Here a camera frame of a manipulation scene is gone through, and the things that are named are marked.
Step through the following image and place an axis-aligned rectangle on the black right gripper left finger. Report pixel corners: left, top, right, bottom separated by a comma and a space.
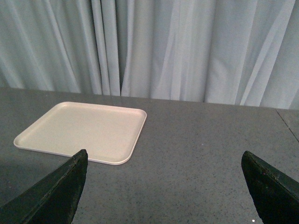
0, 149, 88, 224

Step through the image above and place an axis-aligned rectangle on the pale grey curtain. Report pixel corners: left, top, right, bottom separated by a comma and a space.
0, 0, 299, 109

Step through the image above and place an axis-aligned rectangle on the beige rectangular plastic tray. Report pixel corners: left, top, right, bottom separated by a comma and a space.
14, 102, 147, 165

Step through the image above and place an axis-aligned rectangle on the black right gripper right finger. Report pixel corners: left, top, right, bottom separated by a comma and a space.
241, 151, 299, 224

